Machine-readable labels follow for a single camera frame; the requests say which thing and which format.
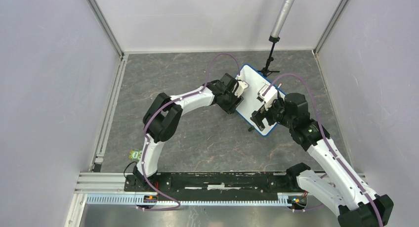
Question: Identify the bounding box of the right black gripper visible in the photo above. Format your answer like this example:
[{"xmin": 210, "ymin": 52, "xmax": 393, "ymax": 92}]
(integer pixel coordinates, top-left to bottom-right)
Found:
[{"xmin": 250, "ymin": 95, "xmax": 294, "ymax": 131}]

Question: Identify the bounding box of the blue framed whiteboard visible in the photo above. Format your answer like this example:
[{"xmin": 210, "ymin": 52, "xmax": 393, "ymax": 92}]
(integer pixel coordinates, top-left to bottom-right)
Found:
[{"xmin": 236, "ymin": 64, "xmax": 277, "ymax": 136}]

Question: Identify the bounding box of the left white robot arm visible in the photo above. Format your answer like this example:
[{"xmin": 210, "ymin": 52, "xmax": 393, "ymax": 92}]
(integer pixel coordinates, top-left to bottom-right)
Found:
[{"xmin": 133, "ymin": 73, "xmax": 249, "ymax": 191}]

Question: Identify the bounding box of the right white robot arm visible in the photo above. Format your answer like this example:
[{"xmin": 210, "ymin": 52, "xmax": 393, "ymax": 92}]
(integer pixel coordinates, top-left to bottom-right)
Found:
[{"xmin": 251, "ymin": 92, "xmax": 394, "ymax": 227}]

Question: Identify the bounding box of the black tripod stand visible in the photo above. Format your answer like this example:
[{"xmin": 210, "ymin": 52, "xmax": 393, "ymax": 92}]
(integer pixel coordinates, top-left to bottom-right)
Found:
[{"xmin": 258, "ymin": 36, "xmax": 280, "ymax": 78}]

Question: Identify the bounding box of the green toy eraser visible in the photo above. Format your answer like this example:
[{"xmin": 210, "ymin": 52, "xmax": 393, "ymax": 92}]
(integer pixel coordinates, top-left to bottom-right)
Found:
[{"xmin": 129, "ymin": 149, "xmax": 142, "ymax": 162}]

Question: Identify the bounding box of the grey pole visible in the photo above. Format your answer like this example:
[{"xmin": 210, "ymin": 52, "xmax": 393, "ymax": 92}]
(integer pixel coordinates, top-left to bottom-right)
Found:
[{"xmin": 269, "ymin": 0, "xmax": 295, "ymax": 42}]

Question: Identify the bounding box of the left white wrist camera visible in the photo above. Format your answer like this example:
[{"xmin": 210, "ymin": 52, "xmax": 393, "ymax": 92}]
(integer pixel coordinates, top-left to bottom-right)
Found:
[{"xmin": 234, "ymin": 80, "xmax": 249, "ymax": 97}]

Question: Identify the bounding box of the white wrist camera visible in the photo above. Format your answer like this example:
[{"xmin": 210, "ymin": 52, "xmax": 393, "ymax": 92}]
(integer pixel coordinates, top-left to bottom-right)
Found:
[
  {"xmin": 234, "ymin": 80, "xmax": 249, "ymax": 97},
  {"xmin": 257, "ymin": 85, "xmax": 278, "ymax": 110}
]

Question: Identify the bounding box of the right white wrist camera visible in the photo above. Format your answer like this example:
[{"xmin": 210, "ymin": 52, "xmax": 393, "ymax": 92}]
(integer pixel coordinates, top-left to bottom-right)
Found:
[{"xmin": 257, "ymin": 85, "xmax": 278, "ymax": 110}]

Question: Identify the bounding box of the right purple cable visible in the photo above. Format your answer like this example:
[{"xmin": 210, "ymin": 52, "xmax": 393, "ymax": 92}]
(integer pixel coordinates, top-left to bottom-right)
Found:
[{"xmin": 261, "ymin": 72, "xmax": 384, "ymax": 227}]

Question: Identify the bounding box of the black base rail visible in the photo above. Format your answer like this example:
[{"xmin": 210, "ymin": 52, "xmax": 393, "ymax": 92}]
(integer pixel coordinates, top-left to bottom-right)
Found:
[{"xmin": 124, "ymin": 171, "xmax": 306, "ymax": 202}]

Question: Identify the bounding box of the slotted cable duct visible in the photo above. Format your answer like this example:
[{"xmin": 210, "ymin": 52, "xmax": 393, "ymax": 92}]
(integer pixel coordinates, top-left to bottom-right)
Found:
[{"xmin": 86, "ymin": 194, "xmax": 307, "ymax": 207}]

